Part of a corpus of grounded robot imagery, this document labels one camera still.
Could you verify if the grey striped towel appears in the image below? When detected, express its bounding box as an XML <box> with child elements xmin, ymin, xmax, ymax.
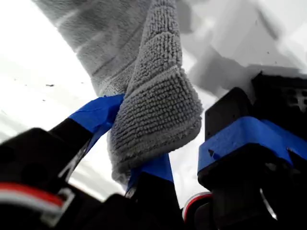
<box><xmin>32</xmin><ymin>0</ymin><xmax>204</xmax><ymax>185</ymax></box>

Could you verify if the red white wire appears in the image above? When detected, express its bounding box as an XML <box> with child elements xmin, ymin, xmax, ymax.
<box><xmin>181</xmin><ymin>191</ymin><xmax>213</xmax><ymax>220</ymax></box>

